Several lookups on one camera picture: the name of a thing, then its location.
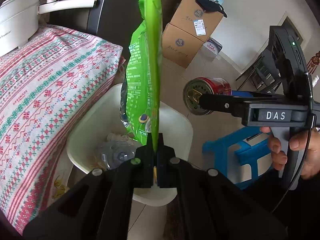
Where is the white electric pot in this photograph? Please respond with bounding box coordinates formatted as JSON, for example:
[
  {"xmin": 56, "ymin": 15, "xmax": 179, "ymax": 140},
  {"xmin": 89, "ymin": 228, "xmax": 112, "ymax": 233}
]
[{"xmin": 0, "ymin": 0, "xmax": 97, "ymax": 57}]

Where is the blue plastic stool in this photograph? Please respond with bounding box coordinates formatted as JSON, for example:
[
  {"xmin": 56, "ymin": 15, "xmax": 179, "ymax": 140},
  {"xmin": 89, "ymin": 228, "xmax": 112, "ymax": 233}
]
[{"xmin": 202, "ymin": 126, "xmax": 278, "ymax": 190}]

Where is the black cable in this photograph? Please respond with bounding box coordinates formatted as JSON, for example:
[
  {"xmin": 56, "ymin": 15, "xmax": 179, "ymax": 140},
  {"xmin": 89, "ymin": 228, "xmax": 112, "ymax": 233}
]
[{"xmin": 287, "ymin": 72, "xmax": 316, "ymax": 190}]

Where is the plain cardboard box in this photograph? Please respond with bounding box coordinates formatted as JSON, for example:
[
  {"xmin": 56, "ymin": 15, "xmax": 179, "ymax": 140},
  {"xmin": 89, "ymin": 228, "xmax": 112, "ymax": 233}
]
[{"xmin": 162, "ymin": 23, "xmax": 209, "ymax": 69}]

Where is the red can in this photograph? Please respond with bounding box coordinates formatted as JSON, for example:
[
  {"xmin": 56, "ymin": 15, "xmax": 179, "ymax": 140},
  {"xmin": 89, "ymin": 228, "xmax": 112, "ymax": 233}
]
[{"xmin": 182, "ymin": 77, "xmax": 233, "ymax": 117}]

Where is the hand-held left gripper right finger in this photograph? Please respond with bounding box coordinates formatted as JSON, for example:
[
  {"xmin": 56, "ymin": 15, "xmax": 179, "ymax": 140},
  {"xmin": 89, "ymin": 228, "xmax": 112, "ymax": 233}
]
[{"xmin": 157, "ymin": 132, "xmax": 288, "ymax": 240}]

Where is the brown wall ornament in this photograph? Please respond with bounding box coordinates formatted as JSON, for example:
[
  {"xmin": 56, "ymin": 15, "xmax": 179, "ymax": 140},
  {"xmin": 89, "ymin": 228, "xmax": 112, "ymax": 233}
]
[{"xmin": 310, "ymin": 51, "xmax": 320, "ymax": 67}]

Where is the green snack bag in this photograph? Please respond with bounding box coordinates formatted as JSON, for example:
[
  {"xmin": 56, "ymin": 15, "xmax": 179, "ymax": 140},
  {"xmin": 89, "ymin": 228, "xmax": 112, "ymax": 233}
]
[{"xmin": 120, "ymin": 0, "xmax": 163, "ymax": 153}]

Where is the small white printed box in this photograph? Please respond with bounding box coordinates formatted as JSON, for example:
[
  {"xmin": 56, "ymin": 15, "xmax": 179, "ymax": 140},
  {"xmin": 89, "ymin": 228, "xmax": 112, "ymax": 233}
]
[{"xmin": 204, "ymin": 37, "xmax": 223, "ymax": 56}]

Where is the black cap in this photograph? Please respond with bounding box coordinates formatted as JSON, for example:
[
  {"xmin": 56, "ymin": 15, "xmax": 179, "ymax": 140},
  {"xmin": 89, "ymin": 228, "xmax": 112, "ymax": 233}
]
[{"xmin": 195, "ymin": 0, "xmax": 228, "ymax": 18}]

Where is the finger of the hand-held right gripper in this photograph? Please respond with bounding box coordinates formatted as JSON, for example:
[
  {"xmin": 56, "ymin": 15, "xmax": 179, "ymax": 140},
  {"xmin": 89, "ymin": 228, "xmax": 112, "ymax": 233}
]
[
  {"xmin": 199, "ymin": 94, "xmax": 250, "ymax": 118},
  {"xmin": 231, "ymin": 91, "xmax": 278, "ymax": 103}
]

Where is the floral printed cloth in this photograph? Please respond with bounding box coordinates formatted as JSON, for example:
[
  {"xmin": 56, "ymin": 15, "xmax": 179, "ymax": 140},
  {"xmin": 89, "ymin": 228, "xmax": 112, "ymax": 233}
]
[{"xmin": 52, "ymin": 167, "xmax": 75, "ymax": 203}]

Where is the cardboard box with label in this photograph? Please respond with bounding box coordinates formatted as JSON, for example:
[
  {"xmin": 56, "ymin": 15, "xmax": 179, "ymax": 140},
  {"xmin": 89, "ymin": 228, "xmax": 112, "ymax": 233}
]
[{"xmin": 170, "ymin": 0, "xmax": 224, "ymax": 43}]

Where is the person's right hand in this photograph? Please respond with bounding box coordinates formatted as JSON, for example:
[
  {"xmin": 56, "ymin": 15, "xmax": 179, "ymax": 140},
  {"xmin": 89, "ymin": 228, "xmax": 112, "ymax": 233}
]
[{"xmin": 260, "ymin": 126, "xmax": 320, "ymax": 180}]

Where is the patterned red green tablecloth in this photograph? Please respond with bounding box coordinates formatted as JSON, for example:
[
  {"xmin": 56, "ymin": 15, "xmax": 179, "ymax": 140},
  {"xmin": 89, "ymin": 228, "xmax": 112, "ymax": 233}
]
[{"xmin": 0, "ymin": 24, "xmax": 126, "ymax": 233}]

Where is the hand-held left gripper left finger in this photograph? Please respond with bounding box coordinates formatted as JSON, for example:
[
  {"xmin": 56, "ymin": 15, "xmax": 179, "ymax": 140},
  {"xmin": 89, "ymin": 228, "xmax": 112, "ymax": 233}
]
[{"xmin": 24, "ymin": 133, "xmax": 154, "ymax": 240}]

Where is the crushed clear plastic bottle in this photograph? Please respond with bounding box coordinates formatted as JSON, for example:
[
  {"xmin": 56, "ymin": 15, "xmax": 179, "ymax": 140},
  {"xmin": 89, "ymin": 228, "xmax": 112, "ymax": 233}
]
[{"xmin": 96, "ymin": 140, "xmax": 140, "ymax": 169}]

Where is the white plastic bin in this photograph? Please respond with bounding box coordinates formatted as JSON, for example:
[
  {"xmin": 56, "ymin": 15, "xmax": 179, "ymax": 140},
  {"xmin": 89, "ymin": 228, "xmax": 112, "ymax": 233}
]
[{"xmin": 66, "ymin": 82, "xmax": 194, "ymax": 207}]

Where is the dark chair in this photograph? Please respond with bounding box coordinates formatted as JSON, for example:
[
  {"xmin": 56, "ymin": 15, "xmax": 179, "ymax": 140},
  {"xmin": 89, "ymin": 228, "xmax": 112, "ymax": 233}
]
[{"xmin": 235, "ymin": 52, "xmax": 283, "ymax": 95}]

